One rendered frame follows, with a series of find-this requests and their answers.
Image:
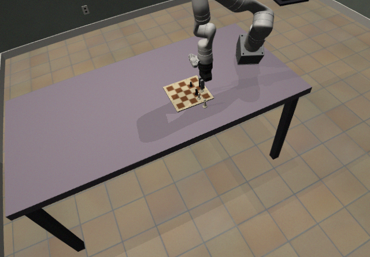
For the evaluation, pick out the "brown and cream chessboard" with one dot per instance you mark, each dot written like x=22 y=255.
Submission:
x=183 y=96

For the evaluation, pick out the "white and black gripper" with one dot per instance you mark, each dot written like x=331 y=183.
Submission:
x=205 y=65

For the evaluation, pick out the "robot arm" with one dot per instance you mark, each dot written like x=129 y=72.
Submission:
x=262 y=25

